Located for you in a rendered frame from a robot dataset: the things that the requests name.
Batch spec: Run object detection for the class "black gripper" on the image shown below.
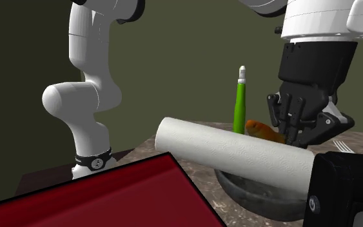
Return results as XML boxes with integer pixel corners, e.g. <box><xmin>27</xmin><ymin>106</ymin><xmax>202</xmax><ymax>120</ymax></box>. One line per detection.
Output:
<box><xmin>266</xmin><ymin>41</ymin><xmax>358</xmax><ymax>149</ymax></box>

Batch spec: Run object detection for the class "silver fork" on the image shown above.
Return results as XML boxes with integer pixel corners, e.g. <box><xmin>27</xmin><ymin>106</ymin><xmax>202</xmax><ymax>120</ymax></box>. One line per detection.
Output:
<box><xmin>332</xmin><ymin>140</ymin><xmax>356</xmax><ymax>154</ymax></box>

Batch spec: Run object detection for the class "orange carrot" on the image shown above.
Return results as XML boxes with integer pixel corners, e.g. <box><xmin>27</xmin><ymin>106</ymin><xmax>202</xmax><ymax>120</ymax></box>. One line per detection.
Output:
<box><xmin>244</xmin><ymin>119</ymin><xmax>287</xmax><ymax>145</ymax></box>

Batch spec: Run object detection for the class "black appliance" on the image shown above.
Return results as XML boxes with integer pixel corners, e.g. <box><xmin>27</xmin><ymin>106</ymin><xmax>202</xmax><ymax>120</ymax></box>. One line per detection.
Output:
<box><xmin>302</xmin><ymin>151</ymin><xmax>363</xmax><ymax>227</ymax></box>

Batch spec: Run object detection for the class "green bottle with white cap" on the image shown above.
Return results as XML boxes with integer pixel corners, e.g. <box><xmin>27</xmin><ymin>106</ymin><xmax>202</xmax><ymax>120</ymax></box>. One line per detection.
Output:
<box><xmin>231</xmin><ymin>64</ymin><xmax>248</xmax><ymax>135</ymax></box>

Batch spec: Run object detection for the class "white paper towel roll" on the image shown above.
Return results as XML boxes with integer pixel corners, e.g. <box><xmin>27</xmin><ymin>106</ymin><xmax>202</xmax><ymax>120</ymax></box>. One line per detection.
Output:
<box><xmin>153</xmin><ymin>116</ymin><xmax>316</xmax><ymax>201</ymax></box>

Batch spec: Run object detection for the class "dark grey bowl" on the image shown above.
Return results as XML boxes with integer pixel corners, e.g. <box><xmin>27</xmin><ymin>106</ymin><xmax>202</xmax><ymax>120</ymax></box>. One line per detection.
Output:
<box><xmin>213</xmin><ymin>169</ymin><xmax>308</xmax><ymax>222</ymax></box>

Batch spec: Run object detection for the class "dark red box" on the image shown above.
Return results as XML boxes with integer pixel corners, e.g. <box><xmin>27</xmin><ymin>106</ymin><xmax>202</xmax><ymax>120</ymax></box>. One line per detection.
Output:
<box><xmin>0</xmin><ymin>152</ymin><xmax>228</xmax><ymax>227</ymax></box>

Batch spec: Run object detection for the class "dark robot stand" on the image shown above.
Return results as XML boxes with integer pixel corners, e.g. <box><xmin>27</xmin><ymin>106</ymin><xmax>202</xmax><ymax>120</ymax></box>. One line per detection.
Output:
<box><xmin>14</xmin><ymin>147</ymin><xmax>135</xmax><ymax>197</ymax></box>

